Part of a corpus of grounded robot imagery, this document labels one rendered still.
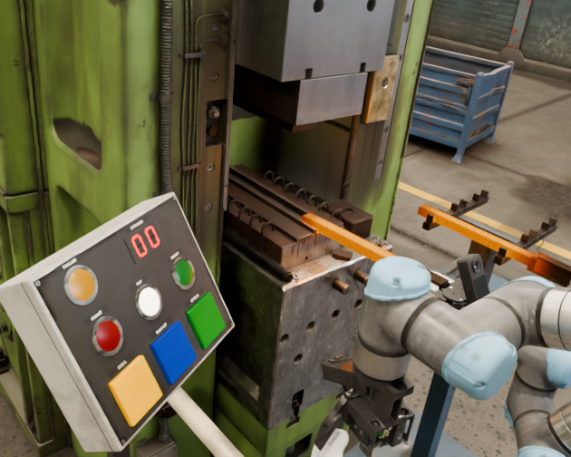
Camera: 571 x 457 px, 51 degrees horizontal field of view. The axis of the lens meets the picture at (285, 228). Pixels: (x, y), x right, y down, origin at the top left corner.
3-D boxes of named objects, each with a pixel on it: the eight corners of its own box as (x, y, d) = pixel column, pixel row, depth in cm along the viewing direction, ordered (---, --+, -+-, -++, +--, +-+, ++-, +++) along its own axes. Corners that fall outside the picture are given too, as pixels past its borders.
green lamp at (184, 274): (199, 283, 104) (200, 262, 102) (176, 291, 101) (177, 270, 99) (189, 275, 106) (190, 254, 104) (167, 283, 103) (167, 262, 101)
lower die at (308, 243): (339, 248, 151) (343, 219, 147) (279, 271, 139) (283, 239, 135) (240, 188, 178) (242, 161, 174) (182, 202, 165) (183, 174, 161)
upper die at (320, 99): (361, 113, 134) (368, 72, 130) (295, 126, 122) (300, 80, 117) (248, 69, 161) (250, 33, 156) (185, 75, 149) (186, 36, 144)
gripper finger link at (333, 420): (314, 449, 83) (350, 400, 82) (307, 442, 84) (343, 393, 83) (333, 453, 86) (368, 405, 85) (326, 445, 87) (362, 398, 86)
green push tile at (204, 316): (227, 326, 109) (210, 291, 107) (206, 349, 103) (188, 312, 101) (219, 327, 110) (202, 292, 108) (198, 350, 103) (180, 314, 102)
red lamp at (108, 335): (128, 347, 88) (127, 324, 86) (98, 359, 85) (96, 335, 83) (118, 336, 90) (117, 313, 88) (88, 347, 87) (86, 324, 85)
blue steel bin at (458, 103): (495, 141, 537) (517, 61, 503) (460, 163, 479) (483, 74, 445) (380, 108, 597) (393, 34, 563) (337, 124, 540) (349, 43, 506)
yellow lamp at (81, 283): (101, 297, 86) (101, 272, 84) (71, 307, 83) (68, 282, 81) (92, 286, 88) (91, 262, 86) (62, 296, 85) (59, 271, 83)
